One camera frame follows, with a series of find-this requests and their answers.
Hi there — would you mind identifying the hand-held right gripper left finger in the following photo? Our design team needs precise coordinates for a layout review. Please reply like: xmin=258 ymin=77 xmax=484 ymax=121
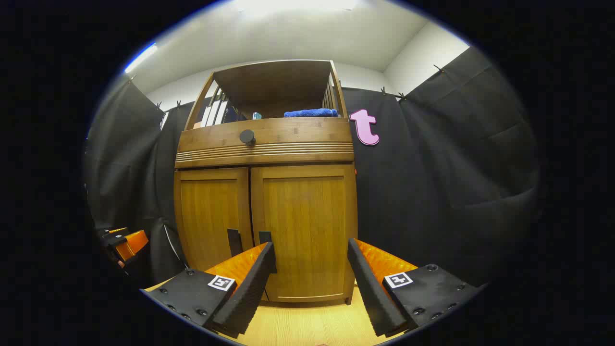
xmin=139 ymin=242 xmax=278 ymax=339

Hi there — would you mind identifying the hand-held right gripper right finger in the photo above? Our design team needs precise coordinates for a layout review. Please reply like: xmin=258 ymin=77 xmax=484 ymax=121
xmin=347 ymin=238 xmax=483 ymax=338

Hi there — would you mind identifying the wooden double-door shoe cabinet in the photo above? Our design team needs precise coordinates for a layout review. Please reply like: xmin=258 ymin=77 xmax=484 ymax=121
xmin=174 ymin=60 xmax=358 ymax=306

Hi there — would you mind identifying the wooden cabinet door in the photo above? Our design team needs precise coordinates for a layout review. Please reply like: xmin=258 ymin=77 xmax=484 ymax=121
xmin=174 ymin=167 xmax=254 ymax=272
xmin=250 ymin=163 xmax=358 ymax=303

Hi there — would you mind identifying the wooden ribbed cabinet drawer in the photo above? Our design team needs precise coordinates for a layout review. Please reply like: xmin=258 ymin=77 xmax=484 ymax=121
xmin=175 ymin=118 xmax=355 ymax=169

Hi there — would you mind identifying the blue folded towel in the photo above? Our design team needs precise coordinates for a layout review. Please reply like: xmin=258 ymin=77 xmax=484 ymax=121
xmin=283 ymin=108 xmax=339 ymax=118

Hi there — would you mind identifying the long ceiling light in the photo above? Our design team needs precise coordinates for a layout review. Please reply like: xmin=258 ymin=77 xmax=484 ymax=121
xmin=125 ymin=43 xmax=158 ymax=74

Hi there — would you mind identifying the wide ceiling light panel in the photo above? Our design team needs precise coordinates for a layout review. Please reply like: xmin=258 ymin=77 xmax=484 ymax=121
xmin=235 ymin=0 xmax=358 ymax=12

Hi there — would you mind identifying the thin white cable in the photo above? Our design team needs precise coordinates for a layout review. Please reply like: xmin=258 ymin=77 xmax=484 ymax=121
xmin=163 ymin=223 xmax=189 ymax=269

